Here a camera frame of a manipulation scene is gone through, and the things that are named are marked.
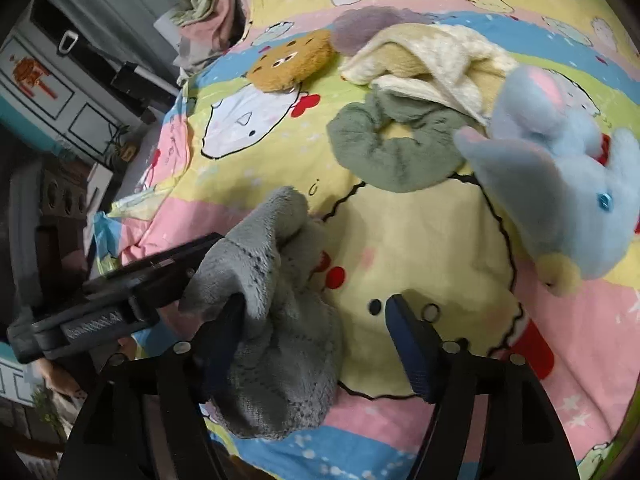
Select grey knitted cloth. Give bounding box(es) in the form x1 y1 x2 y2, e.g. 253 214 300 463
179 186 343 440

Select light blue elephant plush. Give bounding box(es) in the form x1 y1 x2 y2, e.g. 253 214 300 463
452 65 639 296

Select cream yellow fluffy towel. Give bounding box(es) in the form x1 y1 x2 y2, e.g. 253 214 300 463
340 23 518 126

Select left human hand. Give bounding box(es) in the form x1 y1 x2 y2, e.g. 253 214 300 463
31 334 141 401

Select potted plant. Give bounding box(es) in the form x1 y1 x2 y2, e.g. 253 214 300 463
104 125 139 166

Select green fluffy scrunchie cloth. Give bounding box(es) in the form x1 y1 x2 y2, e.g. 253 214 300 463
326 88 476 193

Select white cabinet with red decal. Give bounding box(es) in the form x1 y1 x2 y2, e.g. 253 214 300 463
1 0 162 165

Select brown cookie plush cushion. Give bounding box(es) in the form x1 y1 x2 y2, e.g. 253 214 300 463
246 28 335 92

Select pile of pink green clothes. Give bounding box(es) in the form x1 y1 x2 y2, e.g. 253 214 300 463
153 0 244 87

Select colourful cartoon striped bedsheet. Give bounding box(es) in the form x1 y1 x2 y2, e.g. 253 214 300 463
96 0 639 479

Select purple fluffy cloth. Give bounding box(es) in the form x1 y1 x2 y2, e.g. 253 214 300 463
330 6 435 56

